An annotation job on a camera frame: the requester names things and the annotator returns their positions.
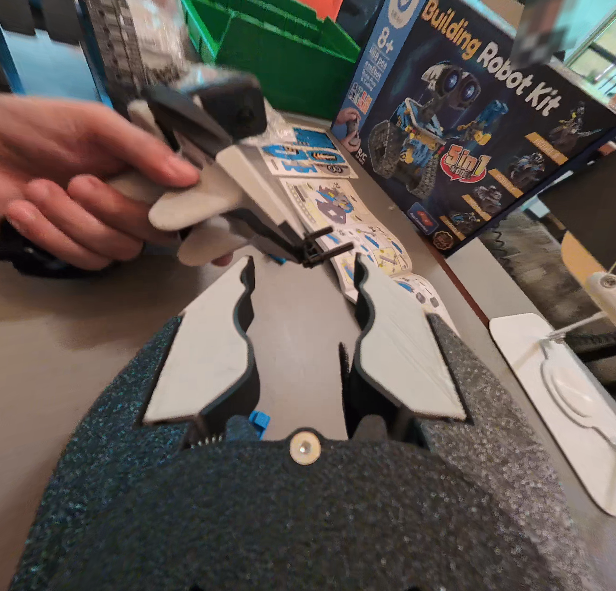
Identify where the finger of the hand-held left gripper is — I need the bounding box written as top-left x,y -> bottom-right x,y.
225,210 -> 310,267
215,145 -> 294,239

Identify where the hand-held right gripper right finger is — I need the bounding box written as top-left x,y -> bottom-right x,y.
353,254 -> 468,421

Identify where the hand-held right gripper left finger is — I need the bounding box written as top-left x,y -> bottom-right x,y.
142,256 -> 261,439

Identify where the grey desk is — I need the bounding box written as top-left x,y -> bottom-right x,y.
0,112 -> 616,591

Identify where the white desk lamp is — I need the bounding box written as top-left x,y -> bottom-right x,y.
488,271 -> 616,517

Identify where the person's left hand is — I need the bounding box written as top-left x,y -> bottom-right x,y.
0,93 -> 201,271

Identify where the green storage bin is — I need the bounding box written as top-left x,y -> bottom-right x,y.
177,0 -> 362,120

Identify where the sticker sheet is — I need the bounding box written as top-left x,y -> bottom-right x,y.
260,126 -> 359,179

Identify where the instruction booklet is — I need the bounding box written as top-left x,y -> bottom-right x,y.
279,177 -> 461,338

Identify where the clear bubble wrap bag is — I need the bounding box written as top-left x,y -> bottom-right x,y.
125,0 -> 188,72

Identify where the partly built toy robot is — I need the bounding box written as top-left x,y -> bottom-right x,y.
0,0 -> 145,115

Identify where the robot kit box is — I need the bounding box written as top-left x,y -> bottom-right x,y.
331,0 -> 616,258

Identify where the wooden table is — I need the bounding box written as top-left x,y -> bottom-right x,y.
560,230 -> 608,284

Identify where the black partition panel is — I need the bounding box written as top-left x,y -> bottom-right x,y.
538,150 -> 616,274

